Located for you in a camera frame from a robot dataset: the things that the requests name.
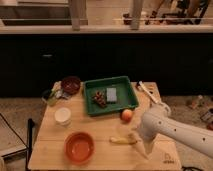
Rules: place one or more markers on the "orange red bowl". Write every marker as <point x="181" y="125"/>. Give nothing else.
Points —
<point x="79" y="148"/>

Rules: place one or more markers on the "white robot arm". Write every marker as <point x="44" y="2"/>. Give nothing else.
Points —
<point x="156" y="120"/>

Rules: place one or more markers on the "grey sponge block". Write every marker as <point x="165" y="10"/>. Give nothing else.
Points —
<point x="111" y="94"/>

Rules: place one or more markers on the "brown chocolate piece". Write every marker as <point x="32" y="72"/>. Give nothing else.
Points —
<point x="99" y="98"/>

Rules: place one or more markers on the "dark red small bowl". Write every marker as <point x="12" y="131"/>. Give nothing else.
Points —
<point x="71" y="84"/>

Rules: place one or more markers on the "green plastic tray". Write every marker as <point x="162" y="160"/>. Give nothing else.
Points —
<point x="126" y="98"/>

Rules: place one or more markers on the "red yellow apple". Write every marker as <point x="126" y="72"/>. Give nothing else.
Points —
<point x="126" y="115"/>

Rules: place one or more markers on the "white lidded cup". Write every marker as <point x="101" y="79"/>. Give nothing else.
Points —
<point x="62" y="116"/>

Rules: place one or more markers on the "silver foil wrapper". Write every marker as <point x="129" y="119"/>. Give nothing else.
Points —
<point x="60" y="94"/>

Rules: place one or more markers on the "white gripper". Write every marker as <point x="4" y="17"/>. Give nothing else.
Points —
<point x="147" y="134"/>

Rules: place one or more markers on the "green glass cup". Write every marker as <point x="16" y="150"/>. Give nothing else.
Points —
<point x="48" y="96"/>

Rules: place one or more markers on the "yellow banana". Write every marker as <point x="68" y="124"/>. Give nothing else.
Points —
<point x="118" y="140"/>

